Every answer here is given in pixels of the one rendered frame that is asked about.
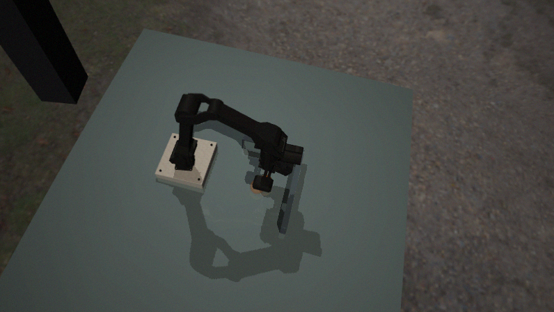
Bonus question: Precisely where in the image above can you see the translucent orange ball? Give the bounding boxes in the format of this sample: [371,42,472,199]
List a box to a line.
[250,181,263,194]

